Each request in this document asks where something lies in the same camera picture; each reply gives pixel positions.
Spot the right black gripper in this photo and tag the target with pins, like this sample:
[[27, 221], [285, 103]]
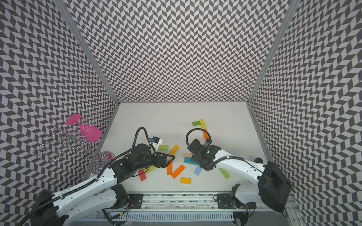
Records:
[[195, 159]]

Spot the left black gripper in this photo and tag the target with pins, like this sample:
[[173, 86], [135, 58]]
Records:
[[163, 164]]

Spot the natural wood block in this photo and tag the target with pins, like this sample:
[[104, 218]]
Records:
[[187, 155]]

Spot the yellow block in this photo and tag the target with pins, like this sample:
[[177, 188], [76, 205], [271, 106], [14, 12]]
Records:
[[202, 123]]

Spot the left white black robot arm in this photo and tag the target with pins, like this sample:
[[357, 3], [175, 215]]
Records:
[[100, 192]]

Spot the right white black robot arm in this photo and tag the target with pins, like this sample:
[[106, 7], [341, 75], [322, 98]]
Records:
[[269, 183]]

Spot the orange vertical block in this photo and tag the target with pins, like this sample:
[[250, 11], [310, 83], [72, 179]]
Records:
[[170, 169]]

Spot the yellow-orange tilted block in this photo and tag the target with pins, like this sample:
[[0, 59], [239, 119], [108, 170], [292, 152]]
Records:
[[174, 150]]

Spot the orange diagonal block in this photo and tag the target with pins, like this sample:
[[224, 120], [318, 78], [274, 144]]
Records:
[[177, 172]]

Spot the light green small block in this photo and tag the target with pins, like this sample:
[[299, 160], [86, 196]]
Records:
[[163, 148]]

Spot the teal block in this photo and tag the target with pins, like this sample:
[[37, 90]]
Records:
[[189, 161]]

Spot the light blue small block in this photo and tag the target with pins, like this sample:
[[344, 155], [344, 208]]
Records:
[[198, 171]]

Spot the yellow-green long block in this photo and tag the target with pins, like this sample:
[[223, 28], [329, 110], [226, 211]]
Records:
[[149, 169]]

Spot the yellow-orange bottom block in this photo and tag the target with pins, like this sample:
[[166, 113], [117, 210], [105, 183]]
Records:
[[186, 181]]

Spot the green long block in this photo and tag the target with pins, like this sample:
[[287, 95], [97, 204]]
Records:
[[224, 173]]

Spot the red small block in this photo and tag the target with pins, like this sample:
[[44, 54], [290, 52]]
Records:
[[142, 175]]

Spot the small dark lidded jar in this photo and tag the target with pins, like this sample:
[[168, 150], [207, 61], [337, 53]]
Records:
[[258, 160]]

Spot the pink plastic wine glass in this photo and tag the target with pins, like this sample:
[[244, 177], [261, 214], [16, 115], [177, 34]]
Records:
[[88, 131]]

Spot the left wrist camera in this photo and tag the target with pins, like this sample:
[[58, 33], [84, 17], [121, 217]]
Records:
[[156, 142]]

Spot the aluminium mounting rail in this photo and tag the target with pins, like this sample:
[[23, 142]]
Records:
[[161, 202]]

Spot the silver wire glass rack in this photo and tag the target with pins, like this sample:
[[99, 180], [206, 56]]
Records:
[[66, 140]]

